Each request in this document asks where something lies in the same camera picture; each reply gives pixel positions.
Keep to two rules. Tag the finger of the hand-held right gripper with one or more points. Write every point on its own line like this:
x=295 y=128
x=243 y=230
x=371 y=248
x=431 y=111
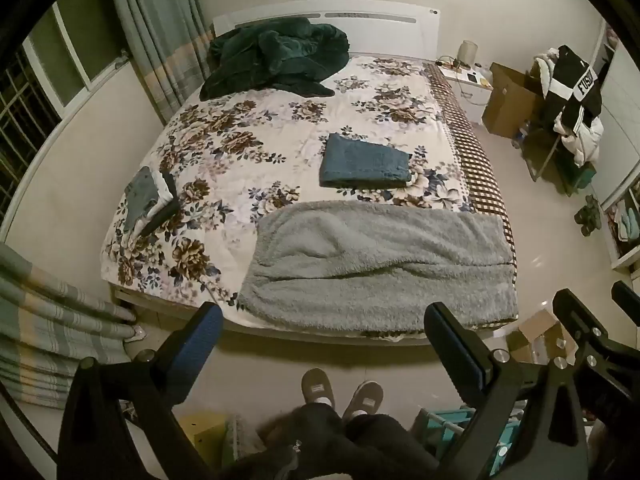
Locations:
x=582 y=317
x=629 y=294

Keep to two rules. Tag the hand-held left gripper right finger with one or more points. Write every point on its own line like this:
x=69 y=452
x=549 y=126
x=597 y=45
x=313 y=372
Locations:
x=450 y=347

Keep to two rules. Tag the pair of green slippers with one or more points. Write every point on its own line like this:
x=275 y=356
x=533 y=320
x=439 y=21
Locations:
x=589 y=214

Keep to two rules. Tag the grey slipper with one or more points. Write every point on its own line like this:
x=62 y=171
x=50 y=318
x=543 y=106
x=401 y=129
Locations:
x=364 y=397
x=317 y=385

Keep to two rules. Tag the folded black garment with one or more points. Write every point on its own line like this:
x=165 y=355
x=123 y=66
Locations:
x=167 y=205

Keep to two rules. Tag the white nightstand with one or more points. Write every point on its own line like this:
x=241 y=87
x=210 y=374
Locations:
x=470 y=92

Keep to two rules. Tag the folded white garment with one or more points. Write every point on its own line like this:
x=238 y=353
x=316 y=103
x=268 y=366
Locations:
x=161 y=195

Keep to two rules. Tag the brown checked bed sheet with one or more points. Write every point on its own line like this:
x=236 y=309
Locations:
x=470 y=150

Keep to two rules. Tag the large cardboard box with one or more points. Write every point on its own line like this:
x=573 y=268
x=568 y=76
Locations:
x=510 y=97

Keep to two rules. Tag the metal frame chair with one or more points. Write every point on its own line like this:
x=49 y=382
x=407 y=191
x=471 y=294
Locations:
x=542 y=152

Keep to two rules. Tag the grey fleece blanket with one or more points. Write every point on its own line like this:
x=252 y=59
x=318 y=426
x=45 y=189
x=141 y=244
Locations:
x=380 y=260

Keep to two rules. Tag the white wardrobe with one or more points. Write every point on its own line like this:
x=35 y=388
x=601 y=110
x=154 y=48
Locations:
x=622 y=110

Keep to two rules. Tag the yellow box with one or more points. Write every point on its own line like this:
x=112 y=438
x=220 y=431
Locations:
x=205 y=432

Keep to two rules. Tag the person's legs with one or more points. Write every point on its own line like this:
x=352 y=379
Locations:
x=340 y=445

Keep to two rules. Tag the teal rack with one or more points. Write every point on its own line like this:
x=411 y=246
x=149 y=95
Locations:
x=450 y=422

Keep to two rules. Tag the white bed frame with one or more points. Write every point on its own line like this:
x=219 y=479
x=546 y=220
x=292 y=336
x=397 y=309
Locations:
x=325 y=17

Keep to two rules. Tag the white table lamp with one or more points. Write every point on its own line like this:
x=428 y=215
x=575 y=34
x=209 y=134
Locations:
x=468 y=53

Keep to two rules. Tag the folded grey garment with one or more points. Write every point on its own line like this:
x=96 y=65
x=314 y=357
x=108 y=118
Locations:
x=137 y=195

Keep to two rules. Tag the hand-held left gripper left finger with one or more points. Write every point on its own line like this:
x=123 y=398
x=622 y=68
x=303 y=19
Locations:
x=206 y=329

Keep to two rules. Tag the folded dark teal garment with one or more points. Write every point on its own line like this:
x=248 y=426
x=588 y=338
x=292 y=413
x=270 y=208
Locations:
x=362 y=160

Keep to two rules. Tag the window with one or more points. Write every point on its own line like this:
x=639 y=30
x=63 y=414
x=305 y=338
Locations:
x=55 y=75

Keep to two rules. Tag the small open cardboard box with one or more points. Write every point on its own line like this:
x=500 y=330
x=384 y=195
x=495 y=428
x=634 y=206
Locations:
x=542 y=332

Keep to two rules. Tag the dark green blanket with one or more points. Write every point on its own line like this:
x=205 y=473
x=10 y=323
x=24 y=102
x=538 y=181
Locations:
x=270 y=55

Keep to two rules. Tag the black and white jacket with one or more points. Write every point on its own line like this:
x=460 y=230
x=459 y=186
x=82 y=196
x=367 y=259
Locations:
x=575 y=82

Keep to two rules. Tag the striped green curtain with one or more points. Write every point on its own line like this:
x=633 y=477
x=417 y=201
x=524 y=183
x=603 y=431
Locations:
x=150 y=35
x=45 y=320

